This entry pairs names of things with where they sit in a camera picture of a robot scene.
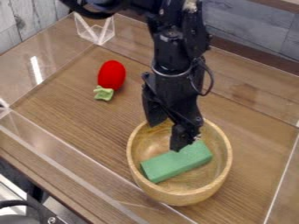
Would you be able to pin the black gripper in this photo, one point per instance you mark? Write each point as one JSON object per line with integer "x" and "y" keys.
{"x": 170, "y": 96}

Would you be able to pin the green rectangular block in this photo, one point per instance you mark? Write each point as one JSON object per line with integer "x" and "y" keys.
{"x": 174, "y": 163}

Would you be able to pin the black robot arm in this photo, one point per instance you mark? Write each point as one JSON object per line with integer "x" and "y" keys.
{"x": 175, "y": 25}

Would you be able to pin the brown wooden bowl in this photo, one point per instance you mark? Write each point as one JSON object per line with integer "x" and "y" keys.
{"x": 179, "y": 178}

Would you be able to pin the red plush strawberry toy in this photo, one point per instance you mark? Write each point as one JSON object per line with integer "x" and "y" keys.
{"x": 111, "y": 78}

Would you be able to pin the black stand base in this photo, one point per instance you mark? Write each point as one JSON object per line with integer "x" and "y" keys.
{"x": 25, "y": 211}

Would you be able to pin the clear acrylic corner bracket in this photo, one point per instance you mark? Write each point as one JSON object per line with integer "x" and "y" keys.
{"x": 98, "y": 34}

